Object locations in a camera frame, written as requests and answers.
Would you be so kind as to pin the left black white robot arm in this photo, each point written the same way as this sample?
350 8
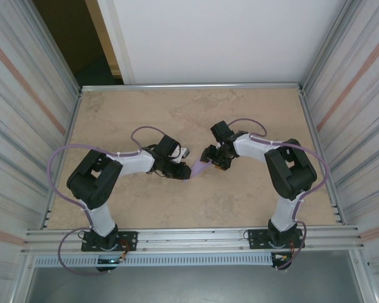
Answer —
93 180

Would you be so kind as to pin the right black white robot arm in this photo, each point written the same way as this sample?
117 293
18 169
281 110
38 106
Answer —
290 173

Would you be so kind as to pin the aluminium table end bar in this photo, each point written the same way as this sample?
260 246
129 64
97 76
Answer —
192 86

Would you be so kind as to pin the small circuit board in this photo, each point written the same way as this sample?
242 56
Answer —
282 257
109 260

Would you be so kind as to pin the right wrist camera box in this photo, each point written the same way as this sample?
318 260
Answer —
219 145

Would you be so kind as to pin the long aluminium mounting rail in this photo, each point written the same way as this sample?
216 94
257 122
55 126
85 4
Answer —
192 240

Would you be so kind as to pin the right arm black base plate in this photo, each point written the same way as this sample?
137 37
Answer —
256 238

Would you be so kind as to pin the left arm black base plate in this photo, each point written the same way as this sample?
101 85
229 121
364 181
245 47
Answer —
129 240

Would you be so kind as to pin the aluminium table side rail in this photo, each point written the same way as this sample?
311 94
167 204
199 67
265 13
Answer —
308 120
73 120

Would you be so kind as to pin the white door frame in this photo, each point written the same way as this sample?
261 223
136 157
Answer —
119 47

